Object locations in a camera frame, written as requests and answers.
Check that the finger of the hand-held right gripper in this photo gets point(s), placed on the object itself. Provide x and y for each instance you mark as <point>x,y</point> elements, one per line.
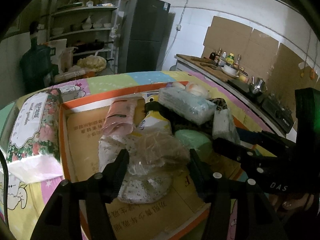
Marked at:
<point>230,150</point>
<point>267,142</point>

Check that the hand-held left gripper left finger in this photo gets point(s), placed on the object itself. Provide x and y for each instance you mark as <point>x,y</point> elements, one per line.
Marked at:
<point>117,173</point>

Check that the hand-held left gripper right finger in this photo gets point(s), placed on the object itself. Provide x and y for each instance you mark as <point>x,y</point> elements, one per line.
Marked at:
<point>201,177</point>

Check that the small green tissue pack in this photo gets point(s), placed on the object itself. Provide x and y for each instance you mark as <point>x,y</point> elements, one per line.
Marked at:
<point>225,125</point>

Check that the white dotted scrunchie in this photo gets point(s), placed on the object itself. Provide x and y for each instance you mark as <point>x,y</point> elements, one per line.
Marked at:
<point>145,190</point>

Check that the mint green puff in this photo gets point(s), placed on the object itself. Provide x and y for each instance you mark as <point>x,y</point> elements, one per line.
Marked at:
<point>193,140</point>

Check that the clear plastic bag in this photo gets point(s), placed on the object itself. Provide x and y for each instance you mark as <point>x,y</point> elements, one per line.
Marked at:
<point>157,152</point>

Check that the leopard print scrunchie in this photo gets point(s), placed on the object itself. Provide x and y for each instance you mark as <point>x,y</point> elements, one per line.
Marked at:
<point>218,105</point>

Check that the orange-rimmed cardboard box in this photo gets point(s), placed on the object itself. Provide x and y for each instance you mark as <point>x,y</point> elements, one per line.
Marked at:
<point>82,135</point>

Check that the pink packet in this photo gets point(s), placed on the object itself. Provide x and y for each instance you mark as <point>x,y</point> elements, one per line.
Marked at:
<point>120,117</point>

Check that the blue-green tissue pack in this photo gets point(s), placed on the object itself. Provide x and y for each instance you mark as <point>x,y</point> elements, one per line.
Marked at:
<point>187,105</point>

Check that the yellow white packet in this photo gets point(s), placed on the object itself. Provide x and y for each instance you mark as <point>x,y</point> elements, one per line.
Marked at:
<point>155,122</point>

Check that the person's right hand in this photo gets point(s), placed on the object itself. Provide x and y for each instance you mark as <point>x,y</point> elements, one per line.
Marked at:
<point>292,205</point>

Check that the black gas stove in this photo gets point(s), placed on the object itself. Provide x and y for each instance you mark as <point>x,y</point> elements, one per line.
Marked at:
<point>277,115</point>

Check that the steel kettle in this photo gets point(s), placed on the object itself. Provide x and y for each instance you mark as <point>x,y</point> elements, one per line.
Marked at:
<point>257,85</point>

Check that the white bowl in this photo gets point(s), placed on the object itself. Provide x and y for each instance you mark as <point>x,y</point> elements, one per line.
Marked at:
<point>231,69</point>

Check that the kitchen counter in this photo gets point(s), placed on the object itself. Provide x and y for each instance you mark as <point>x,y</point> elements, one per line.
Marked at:
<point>200,65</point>

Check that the yellow-capped condiment bottle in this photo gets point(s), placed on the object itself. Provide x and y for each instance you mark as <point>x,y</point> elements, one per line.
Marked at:
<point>230,58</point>

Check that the wooden cutting board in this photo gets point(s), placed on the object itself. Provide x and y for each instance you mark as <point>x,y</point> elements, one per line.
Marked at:
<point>197,61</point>

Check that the floral tissue pack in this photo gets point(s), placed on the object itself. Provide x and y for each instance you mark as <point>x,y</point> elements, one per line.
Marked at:
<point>32,130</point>

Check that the dark sauce bottle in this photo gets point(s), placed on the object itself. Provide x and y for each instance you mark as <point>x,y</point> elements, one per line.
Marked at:
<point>213,56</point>

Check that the yellow food bag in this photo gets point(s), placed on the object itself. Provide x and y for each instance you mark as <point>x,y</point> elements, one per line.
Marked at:
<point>92,63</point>

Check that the black frying pan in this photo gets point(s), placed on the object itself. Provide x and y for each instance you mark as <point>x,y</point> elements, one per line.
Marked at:
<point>93,45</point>

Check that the blue water jug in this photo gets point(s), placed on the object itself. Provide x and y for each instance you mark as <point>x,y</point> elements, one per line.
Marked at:
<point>37,65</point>

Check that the dark refrigerator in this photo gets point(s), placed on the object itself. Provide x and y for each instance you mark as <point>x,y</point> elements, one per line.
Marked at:
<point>147,35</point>

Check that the white shelf rack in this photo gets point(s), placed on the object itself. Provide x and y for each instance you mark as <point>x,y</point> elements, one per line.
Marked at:
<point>85,17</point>

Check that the dark water jug pump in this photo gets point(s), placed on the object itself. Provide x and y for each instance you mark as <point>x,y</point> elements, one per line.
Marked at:
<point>34,32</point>

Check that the wall socket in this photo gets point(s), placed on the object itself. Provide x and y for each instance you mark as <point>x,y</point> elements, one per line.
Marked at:
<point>178,27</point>

